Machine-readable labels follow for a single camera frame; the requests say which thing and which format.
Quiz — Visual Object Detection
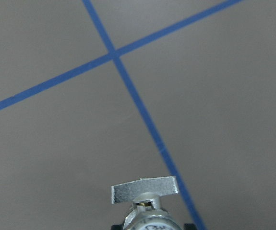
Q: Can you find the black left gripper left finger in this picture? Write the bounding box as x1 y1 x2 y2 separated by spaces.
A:
111 224 123 230

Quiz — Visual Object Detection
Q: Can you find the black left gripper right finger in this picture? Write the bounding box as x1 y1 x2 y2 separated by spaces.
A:
184 223 196 230

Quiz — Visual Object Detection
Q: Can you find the chrome angle valve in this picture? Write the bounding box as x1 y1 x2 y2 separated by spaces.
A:
111 176 181 230

